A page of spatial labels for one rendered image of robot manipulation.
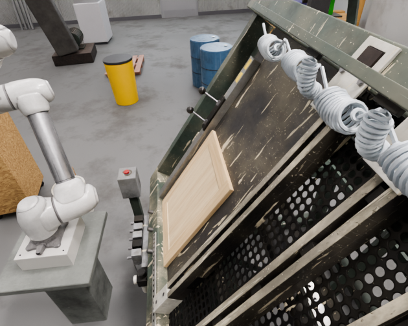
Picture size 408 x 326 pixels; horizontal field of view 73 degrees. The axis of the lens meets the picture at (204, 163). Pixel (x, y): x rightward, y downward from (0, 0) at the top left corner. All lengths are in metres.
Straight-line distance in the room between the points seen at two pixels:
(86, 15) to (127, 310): 7.54
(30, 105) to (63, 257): 0.80
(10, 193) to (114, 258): 1.20
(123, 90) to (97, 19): 4.09
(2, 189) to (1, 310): 1.05
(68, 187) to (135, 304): 1.15
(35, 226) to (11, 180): 1.47
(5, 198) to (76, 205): 1.69
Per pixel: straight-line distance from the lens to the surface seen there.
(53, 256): 1.72
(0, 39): 1.14
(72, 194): 1.60
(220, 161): 1.20
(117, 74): 4.68
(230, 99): 1.37
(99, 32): 8.70
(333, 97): 0.57
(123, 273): 2.53
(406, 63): 0.67
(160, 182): 1.81
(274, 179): 0.81
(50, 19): 7.22
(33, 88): 1.63
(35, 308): 2.67
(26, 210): 1.61
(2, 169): 3.00
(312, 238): 0.66
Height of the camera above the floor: 2.10
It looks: 39 degrees down
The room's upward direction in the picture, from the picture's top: 3 degrees counter-clockwise
